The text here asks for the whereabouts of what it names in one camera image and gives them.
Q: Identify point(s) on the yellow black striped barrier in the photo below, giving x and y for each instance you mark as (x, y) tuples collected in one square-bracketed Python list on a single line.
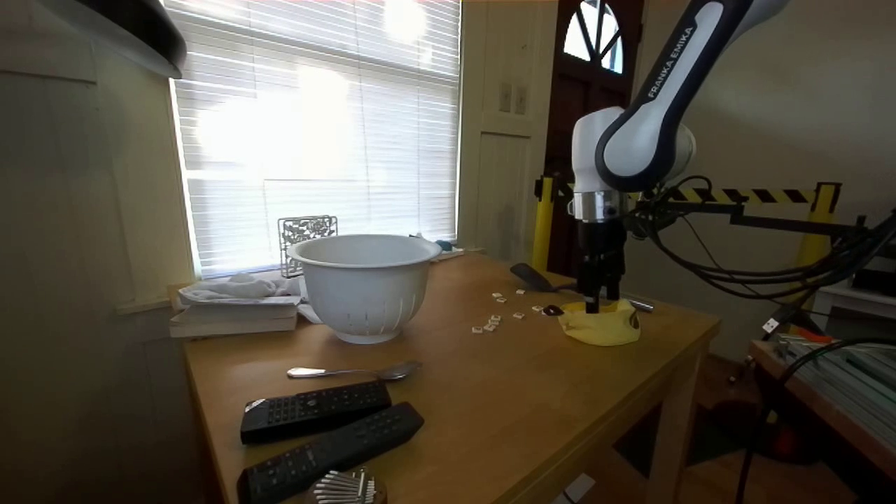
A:
[(677, 201)]

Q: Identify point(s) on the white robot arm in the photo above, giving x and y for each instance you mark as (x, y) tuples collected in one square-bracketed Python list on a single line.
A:
[(625, 148)]

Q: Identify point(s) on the white crumpled cloth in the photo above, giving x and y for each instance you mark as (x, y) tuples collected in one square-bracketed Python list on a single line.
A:
[(239, 288)]

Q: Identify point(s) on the black remote control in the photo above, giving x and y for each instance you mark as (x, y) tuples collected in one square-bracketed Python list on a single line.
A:
[(342, 448), (310, 411)]

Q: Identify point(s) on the white plastic colander bowl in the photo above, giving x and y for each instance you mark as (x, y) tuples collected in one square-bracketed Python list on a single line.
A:
[(365, 285)]

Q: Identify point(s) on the silver scalloped metal object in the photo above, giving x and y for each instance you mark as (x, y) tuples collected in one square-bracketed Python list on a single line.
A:
[(348, 488)]

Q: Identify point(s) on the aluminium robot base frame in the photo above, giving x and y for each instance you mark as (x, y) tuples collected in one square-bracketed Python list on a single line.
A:
[(844, 383)]

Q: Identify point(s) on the stack of books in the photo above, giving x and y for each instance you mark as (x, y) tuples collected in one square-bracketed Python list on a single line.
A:
[(230, 320)]

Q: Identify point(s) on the yellow banana-shaped cloth bag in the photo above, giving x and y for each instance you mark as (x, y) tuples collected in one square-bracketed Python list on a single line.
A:
[(611, 324)]

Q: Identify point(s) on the metal spoon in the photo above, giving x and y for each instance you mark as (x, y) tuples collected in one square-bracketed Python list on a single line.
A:
[(390, 372)]

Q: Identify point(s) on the black spatula with metal handle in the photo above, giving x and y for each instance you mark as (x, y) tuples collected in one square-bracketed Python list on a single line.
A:
[(531, 278)]

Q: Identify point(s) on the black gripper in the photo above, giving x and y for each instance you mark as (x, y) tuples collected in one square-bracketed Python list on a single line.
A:
[(600, 261)]

